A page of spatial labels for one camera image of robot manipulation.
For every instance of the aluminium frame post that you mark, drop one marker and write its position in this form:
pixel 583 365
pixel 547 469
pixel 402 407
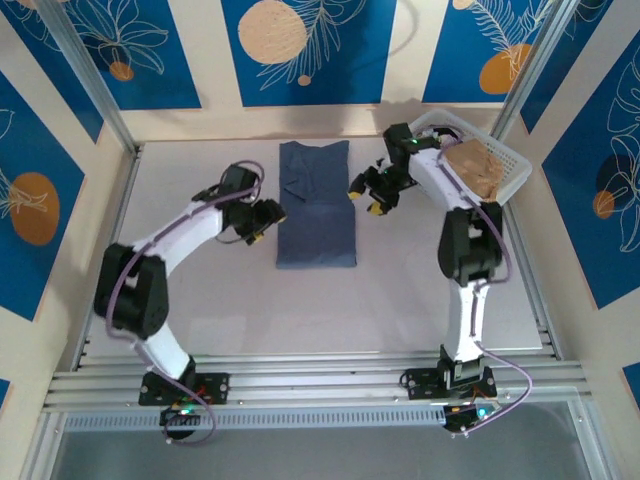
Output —
pixel 535 70
pixel 90 75

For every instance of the white plastic laundry basket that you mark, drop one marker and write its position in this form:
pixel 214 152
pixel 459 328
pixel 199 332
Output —
pixel 512 167

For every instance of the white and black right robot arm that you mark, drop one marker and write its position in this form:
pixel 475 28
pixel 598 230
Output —
pixel 467 320

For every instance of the aluminium rail frame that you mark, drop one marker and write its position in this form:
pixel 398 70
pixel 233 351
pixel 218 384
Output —
pixel 310 380

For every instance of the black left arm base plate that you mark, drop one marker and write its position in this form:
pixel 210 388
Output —
pixel 215 387

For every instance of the dark patterned garment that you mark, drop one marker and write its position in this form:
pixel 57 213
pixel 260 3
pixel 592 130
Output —
pixel 440 134

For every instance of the tan t-shirt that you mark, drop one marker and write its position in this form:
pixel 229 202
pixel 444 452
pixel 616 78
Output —
pixel 475 167

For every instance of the blue t-shirt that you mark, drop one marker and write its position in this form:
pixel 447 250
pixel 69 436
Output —
pixel 315 225

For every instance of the blue floral wall poster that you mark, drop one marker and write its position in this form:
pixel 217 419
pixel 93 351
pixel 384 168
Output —
pixel 340 75
pixel 30 150
pixel 160 75
pixel 460 50
pixel 590 240

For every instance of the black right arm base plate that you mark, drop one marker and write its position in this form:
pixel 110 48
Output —
pixel 420 382

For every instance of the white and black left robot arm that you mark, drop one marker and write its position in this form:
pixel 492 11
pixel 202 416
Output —
pixel 185 235

